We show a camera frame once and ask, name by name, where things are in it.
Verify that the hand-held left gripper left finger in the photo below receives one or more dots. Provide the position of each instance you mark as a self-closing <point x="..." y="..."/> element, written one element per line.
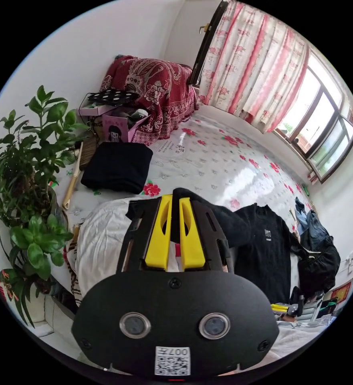
<point x="159" y="240"/>

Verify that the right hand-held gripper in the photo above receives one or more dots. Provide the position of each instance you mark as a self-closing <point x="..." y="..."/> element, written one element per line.
<point x="296" y="302"/>

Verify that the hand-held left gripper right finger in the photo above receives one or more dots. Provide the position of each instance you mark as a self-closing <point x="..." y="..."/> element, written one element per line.
<point x="192" y="249"/>

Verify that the black sweater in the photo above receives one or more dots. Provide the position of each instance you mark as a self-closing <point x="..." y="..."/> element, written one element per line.
<point x="263" y="255"/>

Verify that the white quilt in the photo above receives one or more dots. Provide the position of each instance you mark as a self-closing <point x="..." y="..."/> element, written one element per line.
<point x="101" y="240"/>

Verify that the pile of clothes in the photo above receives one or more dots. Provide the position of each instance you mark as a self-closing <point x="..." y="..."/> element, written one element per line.
<point x="320" y="258"/>

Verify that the folded black garment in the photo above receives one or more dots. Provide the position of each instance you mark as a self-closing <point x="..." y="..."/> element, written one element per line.
<point x="117" y="167"/>

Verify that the bed with floral sheet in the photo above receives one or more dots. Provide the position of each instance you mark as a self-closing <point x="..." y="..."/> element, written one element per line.
<point x="224" y="168"/>

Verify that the pink carton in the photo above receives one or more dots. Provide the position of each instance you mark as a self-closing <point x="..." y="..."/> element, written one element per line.
<point x="116" y="127"/>

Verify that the red patterned blanket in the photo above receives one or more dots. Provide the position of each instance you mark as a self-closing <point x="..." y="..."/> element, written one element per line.
<point x="161" y="87"/>

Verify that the green potted plant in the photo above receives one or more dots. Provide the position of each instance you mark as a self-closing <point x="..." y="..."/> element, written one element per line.
<point x="23" y="168"/>

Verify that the window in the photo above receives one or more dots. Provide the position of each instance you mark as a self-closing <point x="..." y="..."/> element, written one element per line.
<point x="323" y="120"/>

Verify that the pink floral curtain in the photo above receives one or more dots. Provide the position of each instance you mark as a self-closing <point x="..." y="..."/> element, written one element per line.
<point x="251" y="66"/>

